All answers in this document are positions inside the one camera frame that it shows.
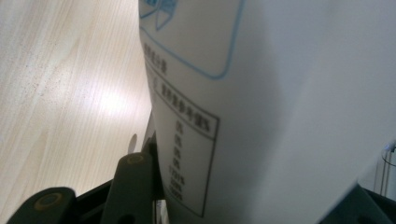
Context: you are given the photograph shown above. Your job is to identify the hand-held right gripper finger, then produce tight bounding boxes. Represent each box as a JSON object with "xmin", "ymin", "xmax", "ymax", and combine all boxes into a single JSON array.
[{"xmin": 141, "ymin": 132, "xmax": 166, "ymax": 203}]

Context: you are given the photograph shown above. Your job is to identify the plastic water bottle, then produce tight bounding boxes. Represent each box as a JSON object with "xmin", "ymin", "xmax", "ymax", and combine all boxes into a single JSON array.
[{"xmin": 138, "ymin": 0, "xmax": 396, "ymax": 224}]

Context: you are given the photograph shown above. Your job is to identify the clear jar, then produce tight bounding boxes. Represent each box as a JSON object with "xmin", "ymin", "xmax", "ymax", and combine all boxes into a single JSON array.
[{"xmin": 375, "ymin": 139, "xmax": 396, "ymax": 199}]

